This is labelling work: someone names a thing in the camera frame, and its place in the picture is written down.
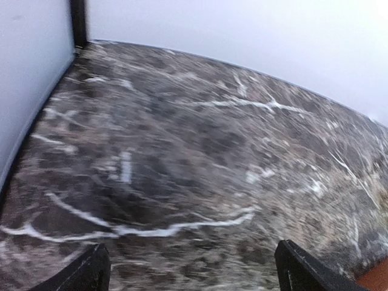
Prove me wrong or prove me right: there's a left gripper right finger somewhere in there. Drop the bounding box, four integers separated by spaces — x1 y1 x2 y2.
274 239 365 291

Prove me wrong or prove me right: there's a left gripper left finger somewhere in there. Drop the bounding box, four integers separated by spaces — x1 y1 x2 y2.
30 244 111 291

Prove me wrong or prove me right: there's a brown wooden jewelry box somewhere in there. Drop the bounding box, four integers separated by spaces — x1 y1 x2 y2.
356 259 388 291

